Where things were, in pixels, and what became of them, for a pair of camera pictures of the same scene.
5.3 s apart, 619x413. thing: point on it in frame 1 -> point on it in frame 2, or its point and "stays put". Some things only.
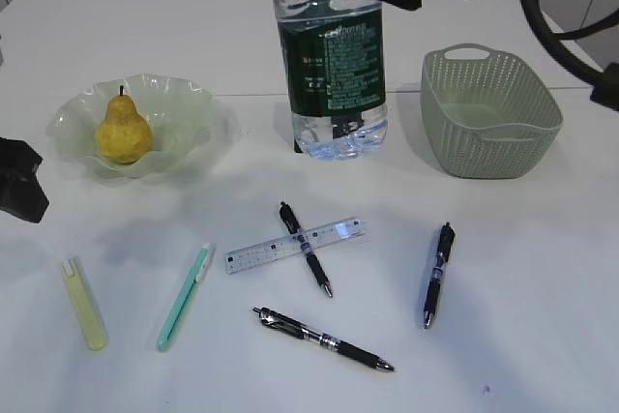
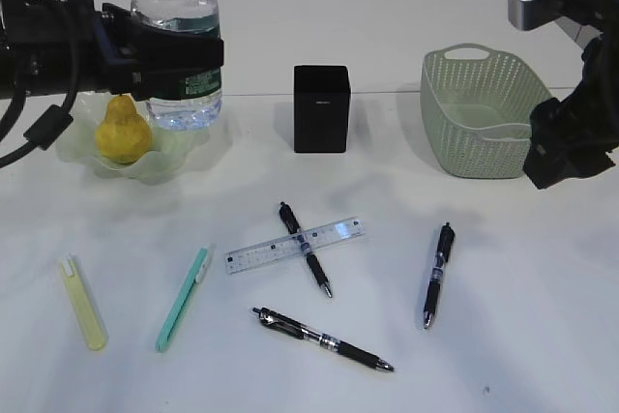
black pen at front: x=288 y=326 stays put
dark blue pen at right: x=446 y=240 stays put
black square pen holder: x=348 y=125 -> x=321 y=108
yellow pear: x=124 y=134 stays put
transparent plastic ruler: x=285 y=249 stays put
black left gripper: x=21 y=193 -> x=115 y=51
